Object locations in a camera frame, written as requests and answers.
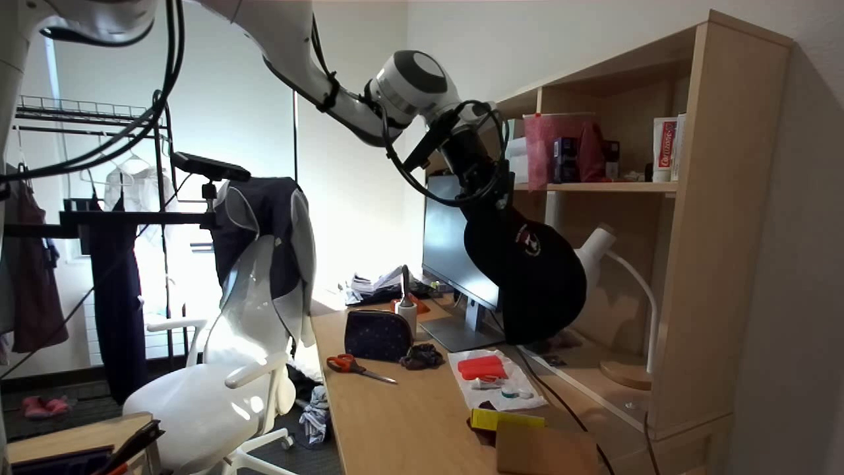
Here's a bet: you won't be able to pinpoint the white office chair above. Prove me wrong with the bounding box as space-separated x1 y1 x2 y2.
125 180 317 475

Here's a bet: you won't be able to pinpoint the pink storage box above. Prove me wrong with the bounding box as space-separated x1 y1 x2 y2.
526 113 603 190

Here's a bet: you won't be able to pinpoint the white plastic bag with items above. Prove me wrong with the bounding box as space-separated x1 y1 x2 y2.
448 347 545 412

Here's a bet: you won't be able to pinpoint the clothes rack with garments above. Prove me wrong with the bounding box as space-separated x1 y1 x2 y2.
7 110 212 403

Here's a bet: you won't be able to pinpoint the navy dotted pouch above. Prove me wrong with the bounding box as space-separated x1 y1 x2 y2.
346 312 415 361

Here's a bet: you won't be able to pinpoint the orange-handled scissors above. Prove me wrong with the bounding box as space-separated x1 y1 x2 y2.
327 353 399 386

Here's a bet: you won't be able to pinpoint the white bottle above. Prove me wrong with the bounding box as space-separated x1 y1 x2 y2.
395 266 417 337

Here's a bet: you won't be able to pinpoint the black computer monitor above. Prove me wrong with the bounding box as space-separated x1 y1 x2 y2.
423 175 505 351

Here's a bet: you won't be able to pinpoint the black embroidered baseball cap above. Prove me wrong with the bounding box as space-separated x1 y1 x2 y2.
464 205 586 343

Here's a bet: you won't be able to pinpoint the white desk lamp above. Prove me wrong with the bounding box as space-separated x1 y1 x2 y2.
576 226 660 391

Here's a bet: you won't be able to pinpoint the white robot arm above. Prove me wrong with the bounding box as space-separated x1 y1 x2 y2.
0 0 511 211

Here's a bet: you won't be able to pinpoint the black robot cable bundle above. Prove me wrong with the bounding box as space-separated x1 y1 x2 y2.
0 0 187 185

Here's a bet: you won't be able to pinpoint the dark crumpled cloth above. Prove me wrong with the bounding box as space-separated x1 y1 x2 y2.
402 343 443 368

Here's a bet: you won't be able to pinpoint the wooden desk shelf hutch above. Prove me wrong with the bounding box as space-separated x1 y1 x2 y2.
499 10 792 475

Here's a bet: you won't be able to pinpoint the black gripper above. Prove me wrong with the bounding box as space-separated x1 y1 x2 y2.
431 103 511 209

